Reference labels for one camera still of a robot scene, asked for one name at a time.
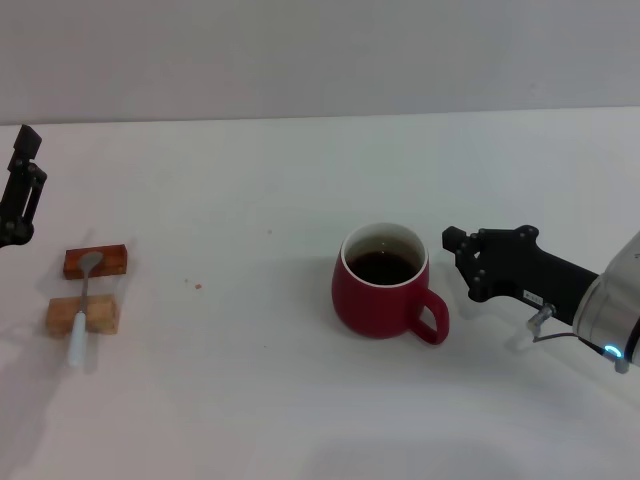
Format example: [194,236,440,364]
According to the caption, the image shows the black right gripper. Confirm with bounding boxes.
[441,224,600,327]

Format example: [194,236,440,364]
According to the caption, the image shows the red ceramic mug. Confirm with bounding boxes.
[331,222,450,346]

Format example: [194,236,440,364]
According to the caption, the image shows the light blue handled metal spoon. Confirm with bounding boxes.
[68,251,105,369]

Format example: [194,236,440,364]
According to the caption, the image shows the dark coffee liquid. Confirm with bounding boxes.
[347,251,420,286]

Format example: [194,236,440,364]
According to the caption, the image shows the dark reddish wooden block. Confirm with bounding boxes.
[62,243,129,281]

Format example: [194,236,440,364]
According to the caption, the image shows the light wooden block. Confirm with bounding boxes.
[45,293,121,339]

